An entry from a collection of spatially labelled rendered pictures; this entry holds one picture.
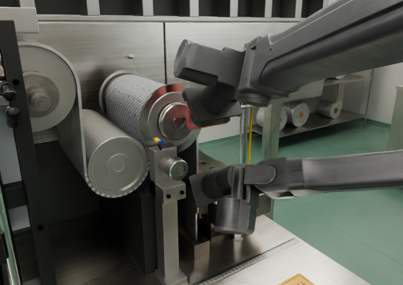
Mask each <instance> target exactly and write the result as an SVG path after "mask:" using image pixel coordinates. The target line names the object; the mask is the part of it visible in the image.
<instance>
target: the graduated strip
mask: <svg viewBox="0 0 403 285"><path fill-rule="evenodd" d="M298 242H300V241H298V240H297V239H296V238H291V239H289V240H287V241H285V242H283V243H281V244H278V245H276V246H274V247H272V248H270V249H268V250H266V251H264V252H261V253H259V254H257V255H255V256H253V257H250V258H249V259H246V260H244V261H242V262H240V263H238V264H236V265H233V266H231V267H229V268H227V269H225V270H223V271H221V272H219V273H217V274H214V275H212V276H210V277H208V278H205V279H204V280H201V281H199V282H198V283H195V284H193V285H212V284H214V283H216V282H218V281H220V280H222V279H224V278H227V277H229V276H231V275H233V274H235V273H237V272H239V271H241V270H243V269H245V268H247V267H249V266H251V265H253V264H255V263H257V262H259V261H261V260H263V259H266V258H268V257H270V256H272V255H274V254H276V253H278V252H280V251H282V250H285V249H286V248H288V247H291V246H292V245H294V244H297V243H298Z"/></svg>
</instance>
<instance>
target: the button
mask: <svg viewBox="0 0 403 285"><path fill-rule="evenodd" d="M277 285H315V284H314V283H313V282H311V281H310V280H308V279H307V278H306V277H304V276H303V275H302V274H301V273H298V274H296V275H294V276H292V277H290V278H289V279H287V280H285V281H283V282H282V283H279V284H277Z"/></svg>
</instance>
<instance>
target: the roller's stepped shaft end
mask: <svg viewBox="0 0 403 285"><path fill-rule="evenodd" d="M26 97H27V102H28V106H29V107H30V108H31V109H33V110H36V111H45V110H47V109H48V108H49V107H50V105H51V102H52V98H51V95H50V94H49V93H48V92H47V91H46V90H45V89H44V88H43V87H41V86H31V87H29V88H28V89H27V90H26Z"/></svg>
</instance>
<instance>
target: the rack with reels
mask: <svg viewBox="0 0 403 285"><path fill-rule="evenodd" d="M373 73H374V69H372V72H371V77H366V76H358V75H352V74H346V75H342V76H337V77H332V78H328V79H324V82H323V86H326V85H334V84H338V88H337V93H336V102H334V101H329V100H320V101H319V102H318V104H317V107H316V112H314V113H309V107H308V105H307V104H306V103H303V102H299V101H287V102H283V103H282V105H281V120H280V129H279V138H280V137H285V136H289V135H292V134H297V133H302V132H305V131H309V130H314V129H317V128H322V127H327V126H330V125H334V124H339V123H342V122H347V121H351V120H354V119H359V118H364V117H365V118H364V123H363V128H365V124H366V117H367V112H368V104H369V97H370V93H371V85H372V79H373ZM368 79H370V84H369V92H368V99H367V104H366V111H365V115H363V114H359V113H355V112H350V111H347V110H342V109H341V105H340V104H339V103H337V102H338V93H339V84H340V83H347V82H355V81H360V80H368ZM263 117H264V107H261V108H259V110H258V112H257V116H256V120H257V123H258V124H255V125H252V131H254V132H256V133H259V134H262V135H263Z"/></svg>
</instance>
